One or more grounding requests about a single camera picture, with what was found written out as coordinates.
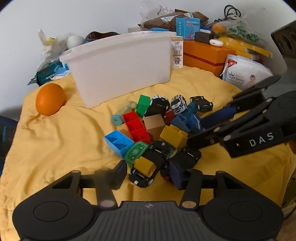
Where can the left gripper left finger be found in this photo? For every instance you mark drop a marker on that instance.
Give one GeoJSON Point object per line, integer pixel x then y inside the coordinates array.
{"type": "Point", "coordinates": [105, 181]}

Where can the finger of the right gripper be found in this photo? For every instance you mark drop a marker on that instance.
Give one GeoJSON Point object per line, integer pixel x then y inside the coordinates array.
{"type": "Point", "coordinates": [216, 133]}
{"type": "Point", "coordinates": [231, 108]}

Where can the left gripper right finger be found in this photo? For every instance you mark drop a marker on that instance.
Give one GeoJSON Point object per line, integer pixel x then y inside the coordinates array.
{"type": "Point", "coordinates": [189, 180]}

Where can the yellow duplo brick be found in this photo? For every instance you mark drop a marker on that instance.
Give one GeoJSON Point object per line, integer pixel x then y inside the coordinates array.
{"type": "Point", "coordinates": [174, 136]}

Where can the small blue duplo brick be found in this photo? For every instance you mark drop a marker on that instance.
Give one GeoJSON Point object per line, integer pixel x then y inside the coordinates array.
{"type": "Point", "coordinates": [180, 122]}

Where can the blue tray block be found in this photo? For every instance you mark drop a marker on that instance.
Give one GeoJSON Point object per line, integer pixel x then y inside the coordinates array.
{"type": "Point", "coordinates": [119, 143]}

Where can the green patterned arch block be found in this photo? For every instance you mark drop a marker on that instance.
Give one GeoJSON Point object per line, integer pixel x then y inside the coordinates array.
{"type": "Point", "coordinates": [135, 152]}

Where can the wooden cube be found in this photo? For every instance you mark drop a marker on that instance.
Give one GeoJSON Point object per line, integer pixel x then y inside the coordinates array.
{"type": "Point", "coordinates": [154, 125]}

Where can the long red building block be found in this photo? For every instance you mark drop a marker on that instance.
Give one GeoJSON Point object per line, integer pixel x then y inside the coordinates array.
{"type": "Point", "coordinates": [136, 128]}

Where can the white baby wipes pack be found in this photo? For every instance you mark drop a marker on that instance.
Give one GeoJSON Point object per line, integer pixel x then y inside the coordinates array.
{"type": "Point", "coordinates": [244, 73]}

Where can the dark green toy car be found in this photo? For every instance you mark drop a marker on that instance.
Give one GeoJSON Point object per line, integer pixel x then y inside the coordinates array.
{"type": "Point", "coordinates": [202, 104]}

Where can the teal orange toy vehicle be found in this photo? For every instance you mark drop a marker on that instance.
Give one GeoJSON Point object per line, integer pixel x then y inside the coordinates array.
{"type": "Point", "coordinates": [191, 109]}

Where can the white police toy car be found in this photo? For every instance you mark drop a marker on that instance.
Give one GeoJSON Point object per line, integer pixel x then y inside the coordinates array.
{"type": "Point", "coordinates": [178, 104]}

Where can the small red block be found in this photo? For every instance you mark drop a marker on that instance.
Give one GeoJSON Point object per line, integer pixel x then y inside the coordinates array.
{"type": "Point", "coordinates": [168, 116]}

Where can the yellow flat boxes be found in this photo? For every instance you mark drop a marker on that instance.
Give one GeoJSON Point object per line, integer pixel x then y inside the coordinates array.
{"type": "Point", "coordinates": [245, 49]}

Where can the black toy car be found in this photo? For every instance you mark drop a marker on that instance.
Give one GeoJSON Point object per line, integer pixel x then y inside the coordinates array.
{"type": "Point", "coordinates": [158, 105]}

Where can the teal green cylinder toy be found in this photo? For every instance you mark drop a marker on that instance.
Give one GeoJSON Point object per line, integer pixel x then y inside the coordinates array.
{"type": "Point", "coordinates": [117, 118]}

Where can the orange box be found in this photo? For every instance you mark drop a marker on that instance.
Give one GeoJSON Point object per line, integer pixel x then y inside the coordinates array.
{"type": "Point", "coordinates": [205, 56]}

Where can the white earbuds case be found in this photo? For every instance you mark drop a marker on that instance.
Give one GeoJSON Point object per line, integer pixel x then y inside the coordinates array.
{"type": "Point", "coordinates": [216, 42]}

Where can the yellow cloth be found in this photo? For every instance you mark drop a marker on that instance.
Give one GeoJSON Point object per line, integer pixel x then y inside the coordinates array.
{"type": "Point", "coordinates": [45, 148]}

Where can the green patterned plastic bag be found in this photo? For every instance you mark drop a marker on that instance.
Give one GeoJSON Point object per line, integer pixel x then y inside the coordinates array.
{"type": "Point", "coordinates": [240, 30]}

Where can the small black box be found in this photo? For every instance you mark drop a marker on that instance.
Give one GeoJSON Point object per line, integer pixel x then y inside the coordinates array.
{"type": "Point", "coordinates": [203, 37]}

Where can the green square block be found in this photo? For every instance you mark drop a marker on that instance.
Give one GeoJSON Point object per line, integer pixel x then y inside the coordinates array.
{"type": "Point", "coordinates": [142, 105]}

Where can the small milk carton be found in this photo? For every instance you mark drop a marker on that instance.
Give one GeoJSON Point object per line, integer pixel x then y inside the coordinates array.
{"type": "Point", "coordinates": [177, 43]}

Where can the blue dinosaur box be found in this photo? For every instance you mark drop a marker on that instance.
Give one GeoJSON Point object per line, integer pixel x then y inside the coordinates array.
{"type": "Point", "coordinates": [187, 27]}

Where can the orange fruit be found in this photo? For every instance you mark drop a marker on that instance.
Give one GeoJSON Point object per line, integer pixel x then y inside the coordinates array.
{"type": "Point", "coordinates": [50, 98]}

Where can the brown woven package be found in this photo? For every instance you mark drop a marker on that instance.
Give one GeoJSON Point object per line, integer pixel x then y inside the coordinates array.
{"type": "Point", "coordinates": [168, 21]}

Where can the blue black stroller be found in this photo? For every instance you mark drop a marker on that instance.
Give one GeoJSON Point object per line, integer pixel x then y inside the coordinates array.
{"type": "Point", "coordinates": [8, 129]}

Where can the white plastic bin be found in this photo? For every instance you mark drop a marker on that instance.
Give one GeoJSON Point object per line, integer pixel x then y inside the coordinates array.
{"type": "Point", "coordinates": [114, 66]}

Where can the white plastic bag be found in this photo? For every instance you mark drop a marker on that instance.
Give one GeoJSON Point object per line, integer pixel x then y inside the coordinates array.
{"type": "Point", "coordinates": [52, 48]}

